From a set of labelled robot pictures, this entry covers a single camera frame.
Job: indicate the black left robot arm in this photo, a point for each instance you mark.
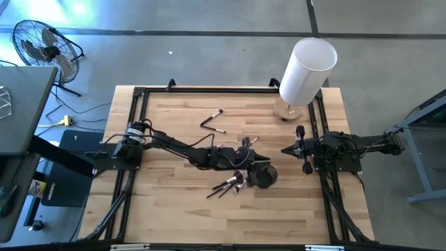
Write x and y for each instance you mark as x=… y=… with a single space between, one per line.
x=174 y=144

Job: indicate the silver metal bracket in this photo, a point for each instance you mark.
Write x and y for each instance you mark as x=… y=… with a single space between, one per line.
x=129 y=247
x=324 y=248

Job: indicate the black floor fan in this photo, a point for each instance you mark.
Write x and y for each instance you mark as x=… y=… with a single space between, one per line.
x=45 y=52

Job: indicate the black aluminium table frame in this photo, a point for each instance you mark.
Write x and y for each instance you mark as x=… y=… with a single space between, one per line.
x=209 y=89

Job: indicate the black computer mouse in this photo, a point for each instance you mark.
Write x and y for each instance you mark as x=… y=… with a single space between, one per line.
x=7 y=200

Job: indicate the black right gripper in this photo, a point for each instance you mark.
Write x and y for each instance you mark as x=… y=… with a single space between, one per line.
x=306 y=150

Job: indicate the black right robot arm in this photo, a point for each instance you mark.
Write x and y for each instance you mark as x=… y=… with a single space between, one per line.
x=369 y=143

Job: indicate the yellow power adapter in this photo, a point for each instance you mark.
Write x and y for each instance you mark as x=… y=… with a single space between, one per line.
x=67 y=121

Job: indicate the black floor mat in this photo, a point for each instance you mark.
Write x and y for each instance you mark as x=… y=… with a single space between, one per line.
x=73 y=188

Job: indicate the grey office desk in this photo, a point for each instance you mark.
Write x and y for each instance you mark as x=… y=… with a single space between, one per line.
x=24 y=111

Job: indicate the grey round-head makeup brush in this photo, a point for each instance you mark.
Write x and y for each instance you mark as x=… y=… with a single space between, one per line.
x=238 y=189

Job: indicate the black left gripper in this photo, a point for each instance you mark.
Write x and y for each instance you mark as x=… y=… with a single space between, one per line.
x=231 y=158

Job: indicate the fluffy fan makeup brush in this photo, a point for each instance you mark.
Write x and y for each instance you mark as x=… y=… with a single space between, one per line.
x=230 y=180

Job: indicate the fluffy-tipped black makeup brush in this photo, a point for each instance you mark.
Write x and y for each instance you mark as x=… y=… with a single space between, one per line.
x=212 y=117

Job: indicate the grey side table frame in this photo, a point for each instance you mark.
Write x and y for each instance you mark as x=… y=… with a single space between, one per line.
x=416 y=153

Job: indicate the small yellow white package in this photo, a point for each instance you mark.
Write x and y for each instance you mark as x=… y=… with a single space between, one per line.
x=37 y=189

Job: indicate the black round knob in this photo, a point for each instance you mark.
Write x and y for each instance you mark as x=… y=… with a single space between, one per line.
x=36 y=225

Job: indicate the white shade table lamp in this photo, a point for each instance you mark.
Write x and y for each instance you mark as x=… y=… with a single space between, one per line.
x=306 y=73

